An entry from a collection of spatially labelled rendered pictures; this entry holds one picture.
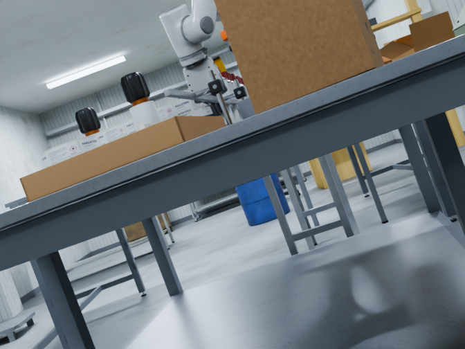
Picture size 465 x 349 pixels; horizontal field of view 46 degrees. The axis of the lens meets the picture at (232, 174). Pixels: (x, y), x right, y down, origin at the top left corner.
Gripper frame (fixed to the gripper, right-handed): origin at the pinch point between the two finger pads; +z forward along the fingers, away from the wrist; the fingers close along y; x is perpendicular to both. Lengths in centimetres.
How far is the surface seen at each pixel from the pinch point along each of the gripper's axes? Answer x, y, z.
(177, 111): -37.1, 22.2, 4.9
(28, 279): -430, 421, 233
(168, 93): 54, -4, -20
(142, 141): 88, -7, -22
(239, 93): 8.7, -9.4, -4.0
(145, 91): -20.3, 24.3, -9.7
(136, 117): -15.3, 29.7, -3.6
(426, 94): 89, -45, -15
